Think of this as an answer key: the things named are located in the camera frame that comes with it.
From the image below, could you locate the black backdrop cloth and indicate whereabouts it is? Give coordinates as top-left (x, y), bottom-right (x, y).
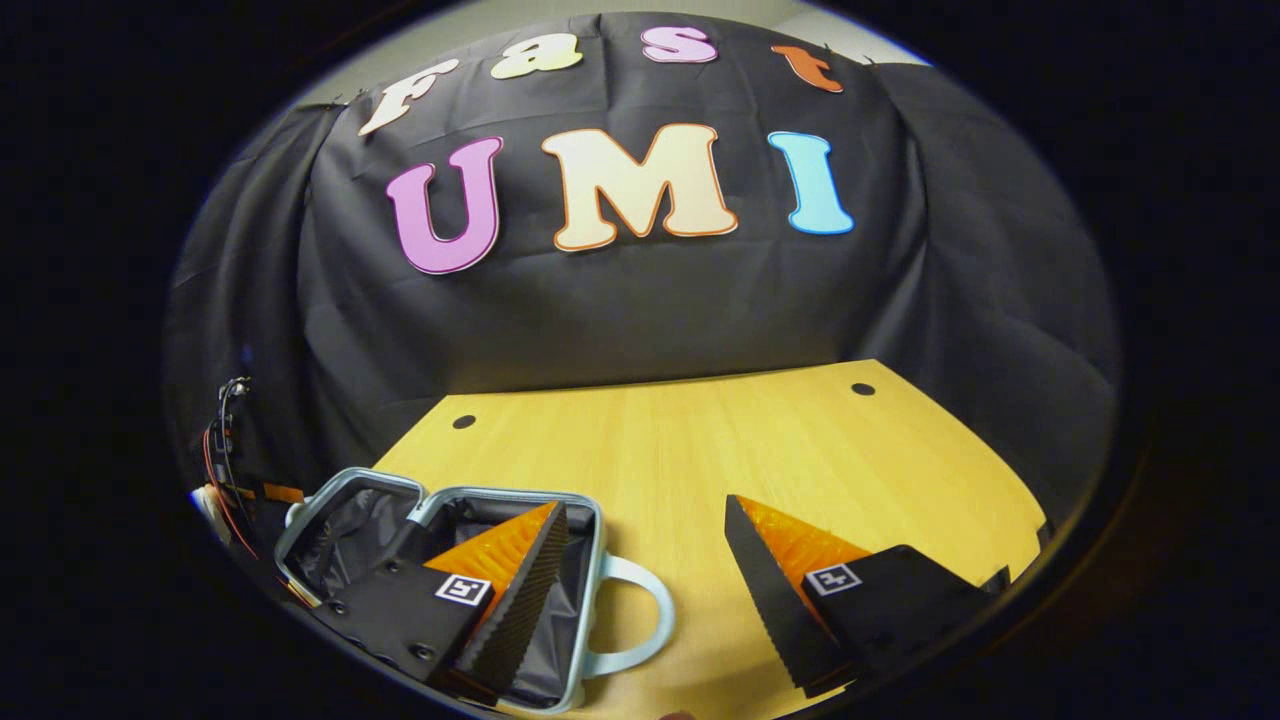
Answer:
top-left (165, 12), bottom-right (1121, 521)

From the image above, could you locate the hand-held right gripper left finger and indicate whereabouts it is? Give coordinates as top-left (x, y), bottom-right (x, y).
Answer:
top-left (310, 500), bottom-right (571, 706)

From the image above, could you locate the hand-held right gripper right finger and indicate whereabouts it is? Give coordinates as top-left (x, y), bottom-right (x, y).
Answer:
top-left (723, 493), bottom-right (996, 699)

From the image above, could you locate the light blue suitcase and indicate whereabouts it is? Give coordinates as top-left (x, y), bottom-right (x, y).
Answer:
top-left (273, 466), bottom-right (676, 714)

